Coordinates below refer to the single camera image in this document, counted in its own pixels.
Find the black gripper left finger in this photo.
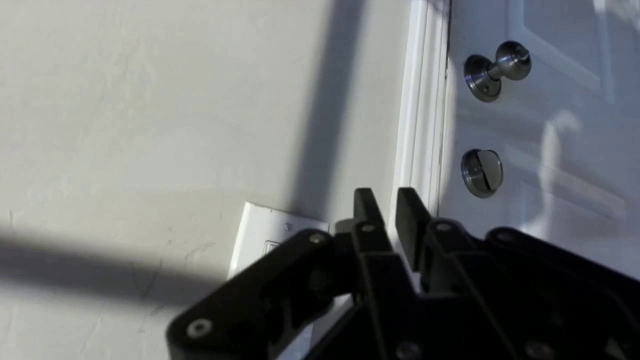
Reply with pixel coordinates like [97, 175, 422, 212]
[163, 186, 416, 360]

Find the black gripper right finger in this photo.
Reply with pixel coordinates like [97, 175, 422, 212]
[393, 186, 640, 360]

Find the silver round screw cap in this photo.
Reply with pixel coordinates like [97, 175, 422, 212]
[457, 146, 506, 200]

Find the white panel door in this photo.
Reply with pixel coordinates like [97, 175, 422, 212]
[435, 0, 640, 285]

